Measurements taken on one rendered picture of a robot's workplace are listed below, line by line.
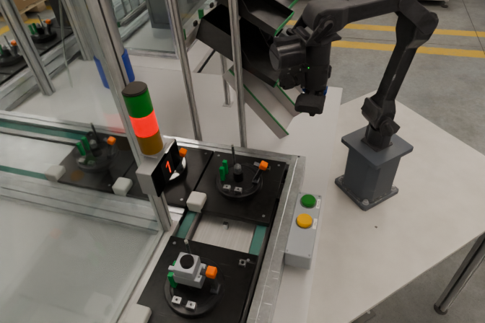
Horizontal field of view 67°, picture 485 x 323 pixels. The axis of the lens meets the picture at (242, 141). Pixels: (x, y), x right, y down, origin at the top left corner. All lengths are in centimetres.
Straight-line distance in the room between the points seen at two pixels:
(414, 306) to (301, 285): 110
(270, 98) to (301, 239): 50
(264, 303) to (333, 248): 30
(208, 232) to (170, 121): 63
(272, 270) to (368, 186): 41
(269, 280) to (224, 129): 71
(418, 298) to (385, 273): 101
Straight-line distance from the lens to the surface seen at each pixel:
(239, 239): 104
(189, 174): 115
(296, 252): 97
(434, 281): 217
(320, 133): 144
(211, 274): 81
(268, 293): 92
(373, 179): 113
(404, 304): 206
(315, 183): 125
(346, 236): 114
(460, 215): 129
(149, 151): 79
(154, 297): 94
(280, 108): 127
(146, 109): 73
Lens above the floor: 178
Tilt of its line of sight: 41 degrees down
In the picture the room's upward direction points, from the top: 4 degrees counter-clockwise
